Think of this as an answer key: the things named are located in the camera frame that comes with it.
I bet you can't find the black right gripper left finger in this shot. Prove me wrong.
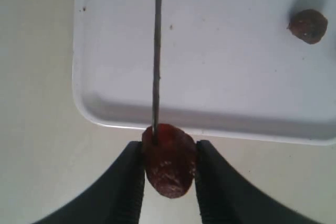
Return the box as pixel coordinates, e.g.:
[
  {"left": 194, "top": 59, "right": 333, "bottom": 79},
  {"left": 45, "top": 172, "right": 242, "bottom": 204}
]
[{"left": 38, "top": 141, "right": 145, "bottom": 223}]

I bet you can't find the thin metal skewer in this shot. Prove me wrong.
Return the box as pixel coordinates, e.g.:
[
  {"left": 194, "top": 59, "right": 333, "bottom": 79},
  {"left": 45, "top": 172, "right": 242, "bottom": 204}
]
[{"left": 152, "top": 0, "right": 162, "bottom": 145}]

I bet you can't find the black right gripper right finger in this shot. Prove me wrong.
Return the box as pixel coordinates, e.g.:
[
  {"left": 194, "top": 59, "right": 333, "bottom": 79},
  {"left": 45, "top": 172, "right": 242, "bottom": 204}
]
[{"left": 195, "top": 140, "right": 314, "bottom": 223}]

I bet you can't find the red meatball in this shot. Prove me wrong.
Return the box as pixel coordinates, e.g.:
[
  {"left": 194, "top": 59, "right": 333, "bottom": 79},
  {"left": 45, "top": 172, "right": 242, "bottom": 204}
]
[
  {"left": 288, "top": 9, "right": 328, "bottom": 45},
  {"left": 142, "top": 123, "right": 197, "bottom": 199}
]

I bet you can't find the white rectangular plastic tray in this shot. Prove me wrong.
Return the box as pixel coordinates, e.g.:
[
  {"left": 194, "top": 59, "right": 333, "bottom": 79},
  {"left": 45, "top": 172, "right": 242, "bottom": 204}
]
[{"left": 72, "top": 0, "right": 335, "bottom": 145}]

